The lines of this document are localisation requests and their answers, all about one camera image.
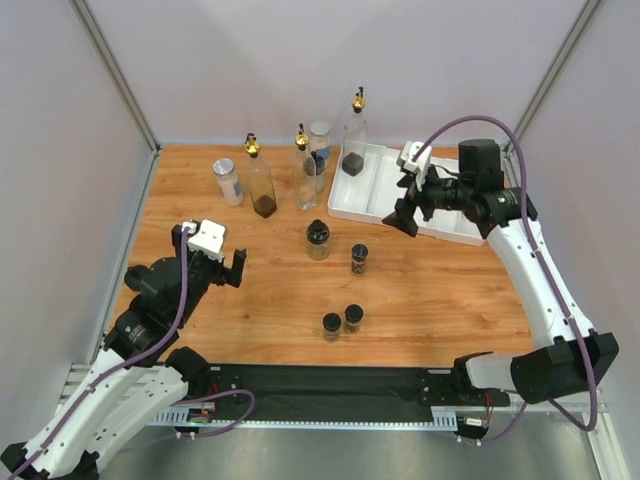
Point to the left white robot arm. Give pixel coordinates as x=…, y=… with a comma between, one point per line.
x=137, y=373

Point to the aluminium corner post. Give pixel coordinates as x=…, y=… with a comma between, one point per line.
x=98, y=39
x=576, y=31

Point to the oil bottle dark sauce back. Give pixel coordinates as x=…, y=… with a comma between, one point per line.
x=260, y=179

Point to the right aluminium corner post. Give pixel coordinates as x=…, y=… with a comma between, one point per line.
x=576, y=31

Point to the oil bottle dark sauce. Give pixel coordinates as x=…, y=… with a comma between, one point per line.
x=355, y=132
x=260, y=179

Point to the black lid jar near left edge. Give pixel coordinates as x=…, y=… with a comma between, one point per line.
x=133, y=276

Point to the silver lid jar blue label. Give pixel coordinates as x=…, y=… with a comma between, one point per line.
x=320, y=139

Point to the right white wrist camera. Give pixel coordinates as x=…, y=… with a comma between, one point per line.
x=414, y=160

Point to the small black lid jar right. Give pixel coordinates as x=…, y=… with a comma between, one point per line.
x=353, y=317

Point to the black label spice shaker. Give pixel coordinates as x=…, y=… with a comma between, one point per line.
x=359, y=256

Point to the black lid jar behind bottle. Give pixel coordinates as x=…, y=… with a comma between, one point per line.
x=320, y=171

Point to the oil bottle dark sauce front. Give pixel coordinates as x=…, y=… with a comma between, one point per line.
x=355, y=132

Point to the silver lid jar white beads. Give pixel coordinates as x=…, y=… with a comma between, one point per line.
x=228, y=180

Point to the black base mat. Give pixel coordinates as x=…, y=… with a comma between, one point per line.
x=344, y=394

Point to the small black lid jar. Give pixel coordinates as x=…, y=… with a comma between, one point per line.
x=353, y=317
x=331, y=326

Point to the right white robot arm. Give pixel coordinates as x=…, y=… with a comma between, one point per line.
x=570, y=356

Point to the white compartment tray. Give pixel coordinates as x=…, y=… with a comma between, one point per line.
x=371, y=195

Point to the black lid glass spice jar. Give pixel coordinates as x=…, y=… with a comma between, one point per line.
x=318, y=240

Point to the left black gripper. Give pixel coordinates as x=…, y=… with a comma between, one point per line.
x=232, y=275

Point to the left aluminium corner post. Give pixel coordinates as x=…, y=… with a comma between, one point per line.
x=98, y=39

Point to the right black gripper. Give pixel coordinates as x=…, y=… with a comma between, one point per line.
x=417, y=198

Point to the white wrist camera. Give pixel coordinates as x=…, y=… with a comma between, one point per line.
x=414, y=160
x=206, y=236

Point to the clear oil bottle gold spout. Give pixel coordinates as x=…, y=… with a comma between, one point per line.
x=304, y=172

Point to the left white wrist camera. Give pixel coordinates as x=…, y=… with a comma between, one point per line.
x=206, y=236

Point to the small black lid jar left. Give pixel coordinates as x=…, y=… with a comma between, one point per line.
x=331, y=326

